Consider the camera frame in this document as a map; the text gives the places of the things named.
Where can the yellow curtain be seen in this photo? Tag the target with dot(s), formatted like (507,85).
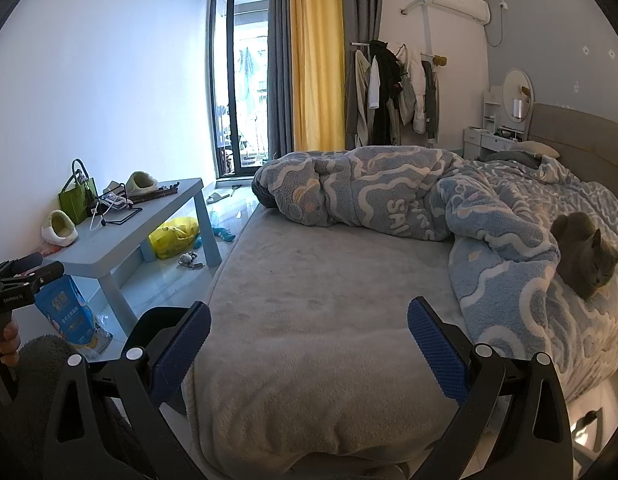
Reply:
(316,55)

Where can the red packet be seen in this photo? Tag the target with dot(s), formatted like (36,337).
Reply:
(49,250)

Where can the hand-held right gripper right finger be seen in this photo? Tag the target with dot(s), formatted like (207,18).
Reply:
(431,345)

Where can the dark brown stick bundle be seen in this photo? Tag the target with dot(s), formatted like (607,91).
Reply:
(156,192)

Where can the person's grey fleece clothing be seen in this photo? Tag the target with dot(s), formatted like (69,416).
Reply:
(29,410)

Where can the light blue side table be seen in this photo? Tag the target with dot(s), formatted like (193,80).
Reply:
(149,215)

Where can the blue squiggle-patterned quilt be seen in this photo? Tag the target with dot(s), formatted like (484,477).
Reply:
(589,195)

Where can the white shirt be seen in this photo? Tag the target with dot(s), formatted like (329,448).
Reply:
(373,87)

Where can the grey curtain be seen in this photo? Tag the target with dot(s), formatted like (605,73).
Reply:
(361,0)
(280,60)

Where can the white vanity desk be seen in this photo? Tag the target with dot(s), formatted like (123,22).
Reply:
(481,140)

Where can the white puffer jacket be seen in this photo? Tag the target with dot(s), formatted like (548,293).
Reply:
(414,95)

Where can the person's left hand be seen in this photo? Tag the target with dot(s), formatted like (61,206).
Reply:
(9,342)

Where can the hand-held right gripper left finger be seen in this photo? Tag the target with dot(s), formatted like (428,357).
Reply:
(189,345)

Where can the green white fluffy slipper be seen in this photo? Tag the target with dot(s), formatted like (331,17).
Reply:
(60,230)
(141,184)

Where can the bed with grey sheet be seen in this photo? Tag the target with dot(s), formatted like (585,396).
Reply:
(314,335)

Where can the blue floor toy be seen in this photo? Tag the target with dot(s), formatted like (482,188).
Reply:
(223,230)

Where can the blue pet food bag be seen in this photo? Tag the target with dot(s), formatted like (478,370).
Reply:
(71,315)

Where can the beige coat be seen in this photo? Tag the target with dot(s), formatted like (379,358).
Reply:
(356,100)

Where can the green handbag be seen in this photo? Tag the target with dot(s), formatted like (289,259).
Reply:
(75,202)

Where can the grey cat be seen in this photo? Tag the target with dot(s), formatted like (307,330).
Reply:
(579,255)

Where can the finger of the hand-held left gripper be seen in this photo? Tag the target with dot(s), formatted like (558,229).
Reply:
(24,264)
(46,274)

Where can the small grey floor toy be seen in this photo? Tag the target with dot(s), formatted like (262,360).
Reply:
(190,259)

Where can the white clothes rack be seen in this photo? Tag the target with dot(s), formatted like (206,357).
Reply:
(354,45)

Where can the black framed balcony door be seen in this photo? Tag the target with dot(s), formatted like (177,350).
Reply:
(229,85)

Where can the blue cloud-patterned fleece blanket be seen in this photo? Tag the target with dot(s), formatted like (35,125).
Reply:
(369,190)

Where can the beige pillow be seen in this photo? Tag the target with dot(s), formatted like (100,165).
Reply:
(539,148)

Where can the yellow plastic bag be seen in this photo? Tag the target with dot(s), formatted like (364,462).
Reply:
(174,240)

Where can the round mirror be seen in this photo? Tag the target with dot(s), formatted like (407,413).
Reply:
(516,85)

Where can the grey vest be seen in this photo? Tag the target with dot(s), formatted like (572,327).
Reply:
(430,105)

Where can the white air conditioner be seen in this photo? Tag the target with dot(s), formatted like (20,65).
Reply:
(459,7)

